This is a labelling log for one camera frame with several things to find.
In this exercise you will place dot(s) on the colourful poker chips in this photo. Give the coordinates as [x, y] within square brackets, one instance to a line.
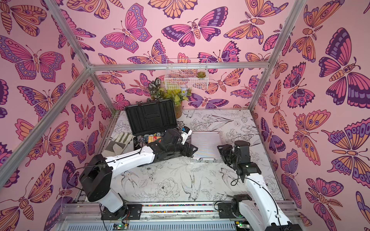
[143, 139]

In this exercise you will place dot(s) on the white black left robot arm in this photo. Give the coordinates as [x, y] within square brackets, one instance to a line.
[97, 176]

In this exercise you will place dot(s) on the pink square poker case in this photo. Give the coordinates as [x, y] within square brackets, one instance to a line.
[206, 142]

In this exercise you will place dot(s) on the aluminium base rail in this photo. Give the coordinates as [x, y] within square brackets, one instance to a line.
[174, 216]

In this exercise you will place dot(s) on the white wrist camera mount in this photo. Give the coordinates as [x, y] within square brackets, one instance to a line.
[185, 133]

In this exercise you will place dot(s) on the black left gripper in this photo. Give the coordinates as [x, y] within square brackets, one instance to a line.
[190, 152]

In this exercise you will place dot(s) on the playing card deck box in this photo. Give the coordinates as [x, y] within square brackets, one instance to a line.
[154, 139]

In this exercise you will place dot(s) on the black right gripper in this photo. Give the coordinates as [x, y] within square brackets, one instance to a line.
[226, 153]

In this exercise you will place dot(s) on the small green succulent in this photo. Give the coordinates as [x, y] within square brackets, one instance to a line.
[201, 74]

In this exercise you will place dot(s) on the dark grey poker case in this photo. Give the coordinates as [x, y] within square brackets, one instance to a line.
[148, 118]

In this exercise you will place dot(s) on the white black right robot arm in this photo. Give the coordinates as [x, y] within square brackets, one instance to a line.
[259, 208]

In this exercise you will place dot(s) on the white wire wall basket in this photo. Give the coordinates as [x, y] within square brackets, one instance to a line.
[181, 73]

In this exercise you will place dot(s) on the artificial green leafy plant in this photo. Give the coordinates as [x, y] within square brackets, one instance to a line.
[159, 92]

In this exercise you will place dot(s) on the amber glass plant vase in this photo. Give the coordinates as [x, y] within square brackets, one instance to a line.
[178, 111]

